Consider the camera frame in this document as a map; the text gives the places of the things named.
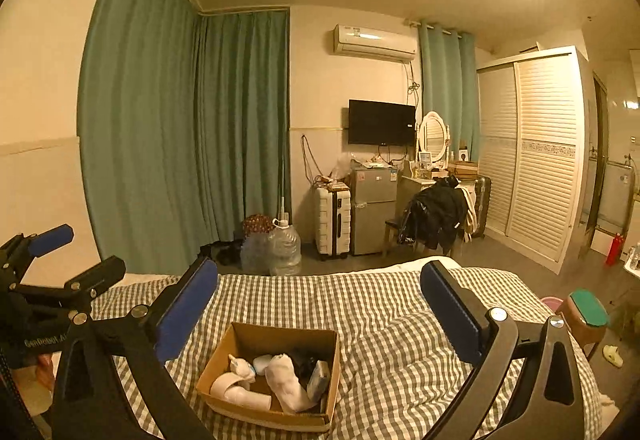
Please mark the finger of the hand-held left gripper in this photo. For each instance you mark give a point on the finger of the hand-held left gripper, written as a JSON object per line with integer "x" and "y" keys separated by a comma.
{"x": 97, "y": 281}
{"x": 50, "y": 236}

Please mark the white ribbed suitcase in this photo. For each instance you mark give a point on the white ribbed suitcase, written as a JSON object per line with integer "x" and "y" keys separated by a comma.
{"x": 330, "y": 220}

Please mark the white plastic basket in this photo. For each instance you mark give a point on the white plastic basket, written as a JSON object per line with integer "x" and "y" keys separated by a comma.
{"x": 633, "y": 262}

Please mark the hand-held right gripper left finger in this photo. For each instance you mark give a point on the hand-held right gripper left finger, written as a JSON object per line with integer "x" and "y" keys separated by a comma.
{"x": 185, "y": 315}

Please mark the large green curtain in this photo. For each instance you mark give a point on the large green curtain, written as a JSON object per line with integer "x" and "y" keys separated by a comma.
{"x": 175, "y": 130}

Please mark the white air conditioner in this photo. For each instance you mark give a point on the white air conditioner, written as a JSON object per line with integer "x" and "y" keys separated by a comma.
{"x": 374, "y": 43}

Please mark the white plush toy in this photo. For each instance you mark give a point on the white plush toy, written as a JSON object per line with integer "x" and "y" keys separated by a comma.
{"x": 237, "y": 387}

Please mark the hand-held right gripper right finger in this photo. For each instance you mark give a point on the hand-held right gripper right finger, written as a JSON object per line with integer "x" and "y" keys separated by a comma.
{"x": 450, "y": 312}

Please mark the dressing table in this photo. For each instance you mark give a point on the dressing table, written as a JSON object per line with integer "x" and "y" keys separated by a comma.
{"x": 412, "y": 187}

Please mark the small white round item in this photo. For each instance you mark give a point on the small white round item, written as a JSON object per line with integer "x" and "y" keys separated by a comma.
{"x": 262, "y": 364}

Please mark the white louvered wardrobe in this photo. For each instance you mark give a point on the white louvered wardrobe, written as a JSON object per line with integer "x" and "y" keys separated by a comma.
{"x": 540, "y": 160}

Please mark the dark suitcase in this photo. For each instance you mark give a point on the dark suitcase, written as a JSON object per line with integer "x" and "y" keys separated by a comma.
{"x": 482, "y": 205}

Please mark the black jacket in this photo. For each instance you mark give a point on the black jacket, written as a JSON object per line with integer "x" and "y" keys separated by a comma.
{"x": 435, "y": 215}

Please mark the pale slipper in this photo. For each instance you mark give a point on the pale slipper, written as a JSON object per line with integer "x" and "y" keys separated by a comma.
{"x": 613, "y": 355}

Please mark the narrow green curtain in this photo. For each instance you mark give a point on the narrow green curtain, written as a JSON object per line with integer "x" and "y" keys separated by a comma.
{"x": 447, "y": 85}

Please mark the red fire extinguisher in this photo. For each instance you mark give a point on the red fire extinguisher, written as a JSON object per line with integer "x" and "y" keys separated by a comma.
{"x": 615, "y": 249}

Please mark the white oval vanity mirror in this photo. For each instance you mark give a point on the white oval vanity mirror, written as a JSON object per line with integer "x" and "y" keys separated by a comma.
{"x": 433, "y": 138}

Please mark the small photo frame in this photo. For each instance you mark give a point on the small photo frame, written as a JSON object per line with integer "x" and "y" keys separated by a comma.
{"x": 425, "y": 160}

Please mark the black cloth item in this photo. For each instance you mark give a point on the black cloth item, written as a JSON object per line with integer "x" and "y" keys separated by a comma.
{"x": 306, "y": 362}

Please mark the large clear water bottle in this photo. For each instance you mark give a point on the large clear water bottle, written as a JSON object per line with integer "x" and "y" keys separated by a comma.
{"x": 254, "y": 254}
{"x": 285, "y": 250}

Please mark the white sock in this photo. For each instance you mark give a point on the white sock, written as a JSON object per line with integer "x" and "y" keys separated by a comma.
{"x": 287, "y": 385}

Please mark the black wall television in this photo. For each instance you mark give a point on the black wall television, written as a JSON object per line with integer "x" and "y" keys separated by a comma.
{"x": 381, "y": 121}

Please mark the silver mini fridge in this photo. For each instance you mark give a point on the silver mini fridge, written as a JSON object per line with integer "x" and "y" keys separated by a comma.
{"x": 372, "y": 210}

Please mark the green checkered blanket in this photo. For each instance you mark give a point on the green checkered blanket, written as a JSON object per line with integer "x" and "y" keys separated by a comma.
{"x": 400, "y": 360}

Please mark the patterned dark bag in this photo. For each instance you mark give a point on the patterned dark bag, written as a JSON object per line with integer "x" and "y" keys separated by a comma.
{"x": 257, "y": 224}

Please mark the brown cardboard box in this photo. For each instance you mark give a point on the brown cardboard box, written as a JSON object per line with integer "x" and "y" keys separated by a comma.
{"x": 265, "y": 415}

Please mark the green cushioned stool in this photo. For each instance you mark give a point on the green cushioned stool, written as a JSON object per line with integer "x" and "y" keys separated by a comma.
{"x": 590, "y": 312}

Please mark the pink basin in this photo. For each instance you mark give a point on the pink basin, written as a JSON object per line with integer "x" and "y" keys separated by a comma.
{"x": 552, "y": 304}

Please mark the wooden chair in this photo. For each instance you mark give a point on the wooden chair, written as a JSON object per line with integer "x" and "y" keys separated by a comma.
{"x": 395, "y": 235}

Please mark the black shoes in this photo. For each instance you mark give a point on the black shoes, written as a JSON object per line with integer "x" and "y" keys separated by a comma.
{"x": 227, "y": 254}

